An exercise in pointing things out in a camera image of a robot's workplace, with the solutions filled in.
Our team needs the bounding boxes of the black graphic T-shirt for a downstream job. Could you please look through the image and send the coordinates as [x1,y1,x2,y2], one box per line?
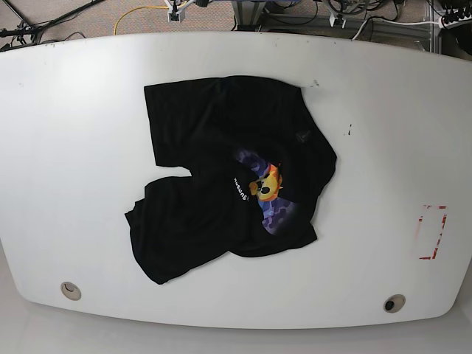
[125,75,337,285]

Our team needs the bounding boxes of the left table grommet hole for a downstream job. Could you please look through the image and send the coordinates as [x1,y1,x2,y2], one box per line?
[60,282,82,301]

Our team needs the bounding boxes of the table grommet hole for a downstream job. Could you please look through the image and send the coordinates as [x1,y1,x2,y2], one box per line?
[60,282,82,301]
[383,294,406,313]

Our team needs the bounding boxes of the right table grommet hole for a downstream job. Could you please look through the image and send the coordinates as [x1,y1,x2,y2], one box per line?
[383,294,406,313]

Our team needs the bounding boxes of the red tape rectangle marking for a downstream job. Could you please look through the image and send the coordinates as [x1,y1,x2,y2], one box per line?
[414,205,448,260]

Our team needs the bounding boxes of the black tripod legs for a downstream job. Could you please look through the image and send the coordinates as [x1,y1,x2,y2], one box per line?
[1,0,105,52]

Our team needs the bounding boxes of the white power strip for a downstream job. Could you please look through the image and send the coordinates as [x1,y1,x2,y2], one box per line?
[439,13,471,29]

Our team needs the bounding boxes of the aluminium frame stand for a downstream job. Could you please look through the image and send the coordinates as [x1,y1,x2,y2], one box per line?
[231,1,268,32]

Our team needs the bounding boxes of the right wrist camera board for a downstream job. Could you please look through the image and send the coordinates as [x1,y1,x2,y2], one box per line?
[167,9,185,23]

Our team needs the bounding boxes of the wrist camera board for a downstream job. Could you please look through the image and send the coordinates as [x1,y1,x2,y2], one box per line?
[329,13,346,29]
[167,9,185,23]

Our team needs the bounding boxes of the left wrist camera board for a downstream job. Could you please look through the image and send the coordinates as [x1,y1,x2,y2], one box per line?
[329,13,346,29]

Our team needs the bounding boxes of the yellow cable on floor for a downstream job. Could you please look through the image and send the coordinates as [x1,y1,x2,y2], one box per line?
[114,0,170,36]

